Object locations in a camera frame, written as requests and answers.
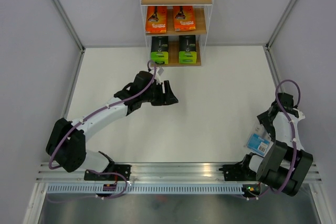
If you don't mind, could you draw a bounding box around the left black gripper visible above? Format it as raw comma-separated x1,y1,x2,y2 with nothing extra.
141,81,178,106

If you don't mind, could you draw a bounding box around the blue clear razor blister pack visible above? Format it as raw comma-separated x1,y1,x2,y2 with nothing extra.
245,121,271,157

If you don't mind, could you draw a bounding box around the black green razor box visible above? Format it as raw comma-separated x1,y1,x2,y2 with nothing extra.
150,36,169,65
178,35,197,64

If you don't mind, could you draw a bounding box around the orange razor box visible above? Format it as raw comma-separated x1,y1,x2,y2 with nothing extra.
173,6,196,31
145,6,167,34

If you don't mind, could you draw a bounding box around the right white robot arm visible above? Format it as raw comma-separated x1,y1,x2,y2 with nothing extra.
239,93,313,196

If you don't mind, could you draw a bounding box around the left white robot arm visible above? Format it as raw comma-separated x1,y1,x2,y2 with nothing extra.
46,71,178,180

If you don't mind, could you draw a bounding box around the bottom wooden shelf board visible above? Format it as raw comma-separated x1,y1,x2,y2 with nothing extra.
159,41,202,67

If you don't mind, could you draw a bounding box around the middle wooden shelf board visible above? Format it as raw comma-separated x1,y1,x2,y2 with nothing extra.
145,8,207,36

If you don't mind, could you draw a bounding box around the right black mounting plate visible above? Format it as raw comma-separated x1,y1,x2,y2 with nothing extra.
218,164,257,182

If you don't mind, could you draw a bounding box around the black mounting plate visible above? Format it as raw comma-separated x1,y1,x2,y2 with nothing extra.
218,164,257,182
84,164,131,181

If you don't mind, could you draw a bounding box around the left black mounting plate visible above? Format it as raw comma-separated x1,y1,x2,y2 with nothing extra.
84,164,131,181

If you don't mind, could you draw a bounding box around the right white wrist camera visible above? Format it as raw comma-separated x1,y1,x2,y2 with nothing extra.
293,108,306,121

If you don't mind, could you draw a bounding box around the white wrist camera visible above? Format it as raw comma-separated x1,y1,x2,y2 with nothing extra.
293,108,306,121
154,66,164,83

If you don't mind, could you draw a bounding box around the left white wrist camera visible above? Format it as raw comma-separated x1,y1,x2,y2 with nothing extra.
154,66,164,83

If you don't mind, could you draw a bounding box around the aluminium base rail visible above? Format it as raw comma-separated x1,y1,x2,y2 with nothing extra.
35,161,322,183

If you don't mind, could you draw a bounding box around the white wire shelf rack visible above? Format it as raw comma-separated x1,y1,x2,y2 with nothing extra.
140,0,215,67

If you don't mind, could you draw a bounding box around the right aluminium corner post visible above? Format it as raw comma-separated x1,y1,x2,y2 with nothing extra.
265,0,298,50

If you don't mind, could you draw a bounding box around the aluminium corner post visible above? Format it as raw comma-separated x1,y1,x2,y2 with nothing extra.
265,0,298,50
51,0,85,52

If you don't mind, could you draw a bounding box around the slotted cable duct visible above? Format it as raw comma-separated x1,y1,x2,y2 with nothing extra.
47,183,244,195

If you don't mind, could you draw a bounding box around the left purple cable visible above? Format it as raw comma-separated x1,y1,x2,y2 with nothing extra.
47,60,158,204

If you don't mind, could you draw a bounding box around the left aluminium corner post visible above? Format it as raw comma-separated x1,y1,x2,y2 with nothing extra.
51,0,85,52

